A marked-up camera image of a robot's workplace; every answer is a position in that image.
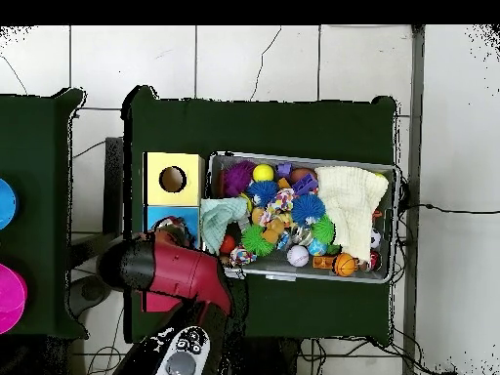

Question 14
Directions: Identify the black cable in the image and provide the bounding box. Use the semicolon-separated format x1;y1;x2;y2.
401;202;500;215

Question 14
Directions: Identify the clear mesh bin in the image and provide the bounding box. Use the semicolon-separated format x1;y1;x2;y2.
201;150;401;284

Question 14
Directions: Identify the dark green table cloth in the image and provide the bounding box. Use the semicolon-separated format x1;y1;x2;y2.
0;88;88;339
122;85;399;345

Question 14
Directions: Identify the orange toy basketball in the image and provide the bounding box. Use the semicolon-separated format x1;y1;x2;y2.
332;252;358;277

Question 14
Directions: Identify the yellow smooth ball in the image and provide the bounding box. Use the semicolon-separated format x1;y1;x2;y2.
252;162;276;183

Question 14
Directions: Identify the blue rubber koosh ball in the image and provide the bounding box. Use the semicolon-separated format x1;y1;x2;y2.
291;191;327;226
246;179;280;209

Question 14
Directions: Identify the cream waffle cloth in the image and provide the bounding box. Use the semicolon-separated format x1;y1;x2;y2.
313;165;390;262

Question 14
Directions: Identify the blue round disc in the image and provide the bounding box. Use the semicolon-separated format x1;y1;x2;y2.
0;178;19;230

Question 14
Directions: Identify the green rubber koosh ball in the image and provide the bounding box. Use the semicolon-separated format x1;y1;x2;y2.
240;224;276;257
310;214;337;245

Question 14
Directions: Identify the white toy baseball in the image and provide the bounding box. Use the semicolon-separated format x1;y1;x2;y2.
286;244;311;269

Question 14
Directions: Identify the magenta round disc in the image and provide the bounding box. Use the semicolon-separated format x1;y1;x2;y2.
0;263;28;335

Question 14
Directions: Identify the mint green waffle cloth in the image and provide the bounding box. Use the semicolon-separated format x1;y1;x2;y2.
200;196;251;255

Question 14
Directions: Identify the wooden box with three holes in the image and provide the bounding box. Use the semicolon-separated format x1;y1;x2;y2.
142;150;205;313

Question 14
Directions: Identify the purple spiky ball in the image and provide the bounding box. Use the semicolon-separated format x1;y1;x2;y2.
223;159;257;198

